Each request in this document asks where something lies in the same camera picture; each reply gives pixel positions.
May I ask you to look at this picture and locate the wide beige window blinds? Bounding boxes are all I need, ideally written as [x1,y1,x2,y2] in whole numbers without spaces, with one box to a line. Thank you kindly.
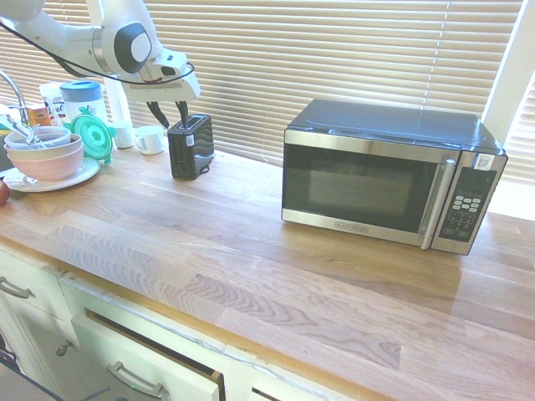
[0,0,524,169]

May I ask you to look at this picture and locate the clear plastic container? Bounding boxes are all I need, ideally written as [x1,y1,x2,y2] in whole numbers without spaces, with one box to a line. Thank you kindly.
[8,125,73,149]

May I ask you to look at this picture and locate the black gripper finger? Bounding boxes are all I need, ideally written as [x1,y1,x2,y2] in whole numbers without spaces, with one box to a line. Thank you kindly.
[145,100,171,130]
[175,100,191,128]

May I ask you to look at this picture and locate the white ceramic plate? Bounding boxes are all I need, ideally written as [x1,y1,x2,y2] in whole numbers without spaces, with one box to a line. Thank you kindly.
[1,155,103,193]

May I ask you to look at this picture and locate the white window frame post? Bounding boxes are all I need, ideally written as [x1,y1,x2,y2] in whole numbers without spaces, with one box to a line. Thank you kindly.
[481,0,535,127]

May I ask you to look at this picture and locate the blue-lidded wipes canister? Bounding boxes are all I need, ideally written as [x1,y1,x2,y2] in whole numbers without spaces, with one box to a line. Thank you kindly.
[59,79,104,127]

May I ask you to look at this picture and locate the pink bowl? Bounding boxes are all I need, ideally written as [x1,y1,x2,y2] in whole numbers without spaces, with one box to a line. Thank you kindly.
[5,142,85,183]

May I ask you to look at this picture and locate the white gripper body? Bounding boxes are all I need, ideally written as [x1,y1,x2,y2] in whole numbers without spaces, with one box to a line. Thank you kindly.
[125,49,201,103]

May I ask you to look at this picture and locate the metal utensil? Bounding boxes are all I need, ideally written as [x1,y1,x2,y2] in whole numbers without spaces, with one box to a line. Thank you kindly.
[0,115,42,146]

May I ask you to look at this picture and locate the white mug with handle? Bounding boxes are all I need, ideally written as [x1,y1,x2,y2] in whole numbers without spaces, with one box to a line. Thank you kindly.
[133,124,166,156]

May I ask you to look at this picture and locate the small orange box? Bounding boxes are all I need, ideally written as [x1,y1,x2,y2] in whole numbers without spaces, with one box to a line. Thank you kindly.
[25,105,54,127]

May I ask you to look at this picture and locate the small white cup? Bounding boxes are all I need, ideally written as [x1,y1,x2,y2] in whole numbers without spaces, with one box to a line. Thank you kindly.
[113,121,135,150]

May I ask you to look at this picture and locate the long metal drawer handle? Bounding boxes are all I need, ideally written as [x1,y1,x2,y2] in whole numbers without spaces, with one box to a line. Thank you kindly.
[0,276,35,300]
[105,360,169,400]

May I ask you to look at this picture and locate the white-lidded Lysol wipes canister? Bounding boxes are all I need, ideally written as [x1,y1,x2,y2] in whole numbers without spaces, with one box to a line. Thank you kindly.
[38,81,69,127]

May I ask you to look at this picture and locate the narrow beige window blinds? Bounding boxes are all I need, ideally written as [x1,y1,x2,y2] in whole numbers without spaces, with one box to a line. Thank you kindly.
[502,69,535,185]

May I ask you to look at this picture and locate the chrome kitchen faucet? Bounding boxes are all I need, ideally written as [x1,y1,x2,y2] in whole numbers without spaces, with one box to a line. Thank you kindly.
[0,69,29,127]

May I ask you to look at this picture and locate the white blind cord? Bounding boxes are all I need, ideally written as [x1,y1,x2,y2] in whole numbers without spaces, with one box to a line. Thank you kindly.
[419,0,451,114]

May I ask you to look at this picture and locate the green plastic container lid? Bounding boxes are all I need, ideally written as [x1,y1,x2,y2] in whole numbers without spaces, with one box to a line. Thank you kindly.
[63,105,116,166]

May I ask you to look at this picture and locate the white open drawer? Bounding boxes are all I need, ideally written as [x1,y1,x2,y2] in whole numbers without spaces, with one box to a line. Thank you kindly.
[69,307,226,401]

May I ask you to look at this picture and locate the black stainless steel microwave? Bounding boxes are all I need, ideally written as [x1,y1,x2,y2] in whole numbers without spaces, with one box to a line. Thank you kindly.
[280,99,508,256]

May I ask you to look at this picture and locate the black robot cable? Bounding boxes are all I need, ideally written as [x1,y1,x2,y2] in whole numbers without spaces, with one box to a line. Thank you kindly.
[0,20,196,84]

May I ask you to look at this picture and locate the black two-slot toaster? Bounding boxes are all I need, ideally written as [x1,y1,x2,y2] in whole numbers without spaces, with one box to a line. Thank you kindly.
[166,113,216,181]

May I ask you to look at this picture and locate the beige bowl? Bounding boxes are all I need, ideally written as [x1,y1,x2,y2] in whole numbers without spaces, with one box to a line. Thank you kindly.
[3,132,84,163]

